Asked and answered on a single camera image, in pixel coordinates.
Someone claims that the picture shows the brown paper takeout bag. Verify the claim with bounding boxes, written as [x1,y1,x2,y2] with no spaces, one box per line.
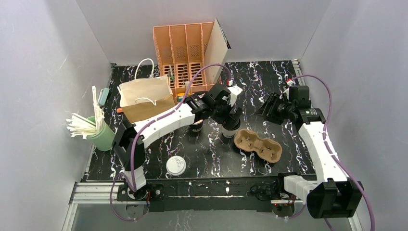
[117,66,175,123]

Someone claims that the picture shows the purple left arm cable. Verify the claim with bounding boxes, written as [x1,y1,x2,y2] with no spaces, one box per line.
[109,64,233,222]

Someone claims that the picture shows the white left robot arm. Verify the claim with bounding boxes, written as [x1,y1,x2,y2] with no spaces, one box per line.
[113,83,242,192]

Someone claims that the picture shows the green cup holder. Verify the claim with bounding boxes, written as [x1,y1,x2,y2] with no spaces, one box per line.
[86,120,115,151]

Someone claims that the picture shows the white plastic cup lid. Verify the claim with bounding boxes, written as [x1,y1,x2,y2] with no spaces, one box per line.
[166,155,187,176]

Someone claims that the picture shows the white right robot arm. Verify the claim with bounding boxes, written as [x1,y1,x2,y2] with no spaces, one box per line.
[256,86,362,218]

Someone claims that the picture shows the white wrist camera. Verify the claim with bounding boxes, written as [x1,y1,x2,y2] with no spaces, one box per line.
[280,78,295,100]
[227,80,242,106]

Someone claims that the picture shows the black paper coffee cup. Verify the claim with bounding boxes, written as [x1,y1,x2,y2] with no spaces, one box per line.
[189,120,204,133]

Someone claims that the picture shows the teal eraser case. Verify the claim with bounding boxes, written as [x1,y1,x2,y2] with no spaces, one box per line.
[97,88,110,107]

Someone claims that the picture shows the white board panel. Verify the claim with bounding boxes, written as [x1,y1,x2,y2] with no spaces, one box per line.
[204,18,231,85]

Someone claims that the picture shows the white wrapped straws bundle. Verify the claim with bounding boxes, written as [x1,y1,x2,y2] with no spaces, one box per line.
[66,86,104,139]

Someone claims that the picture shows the orange desktop file organizer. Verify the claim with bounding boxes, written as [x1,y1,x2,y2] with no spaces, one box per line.
[153,22,220,103]

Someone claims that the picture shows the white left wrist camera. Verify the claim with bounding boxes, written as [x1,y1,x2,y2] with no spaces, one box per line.
[227,80,242,106]

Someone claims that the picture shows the white paper coffee cup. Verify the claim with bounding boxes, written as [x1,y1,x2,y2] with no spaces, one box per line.
[222,126,240,139]

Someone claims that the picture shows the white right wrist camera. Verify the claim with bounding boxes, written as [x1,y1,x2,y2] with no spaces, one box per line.
[280,78,295,100]

